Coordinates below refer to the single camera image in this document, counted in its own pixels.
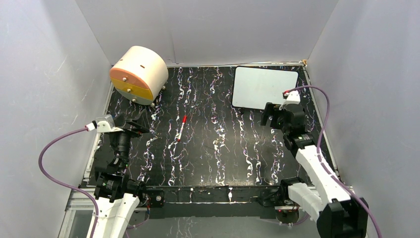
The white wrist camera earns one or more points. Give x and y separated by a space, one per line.
104 124
290 97

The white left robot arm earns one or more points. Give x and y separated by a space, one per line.
116 195

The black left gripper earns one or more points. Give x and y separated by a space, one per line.
139 121

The cream cylindrical drawer box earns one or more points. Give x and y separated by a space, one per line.
139 75

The aluminium frame rail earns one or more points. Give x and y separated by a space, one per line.
79 201

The white board black frame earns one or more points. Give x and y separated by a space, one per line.
253 87

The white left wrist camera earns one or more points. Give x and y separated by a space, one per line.
104 124

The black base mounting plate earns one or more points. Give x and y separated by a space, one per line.
213 201

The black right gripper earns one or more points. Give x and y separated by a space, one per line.
269 110

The white marker red cap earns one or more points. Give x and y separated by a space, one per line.
178 138

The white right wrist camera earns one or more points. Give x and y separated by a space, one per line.
290 97

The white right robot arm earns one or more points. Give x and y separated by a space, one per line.
336 213

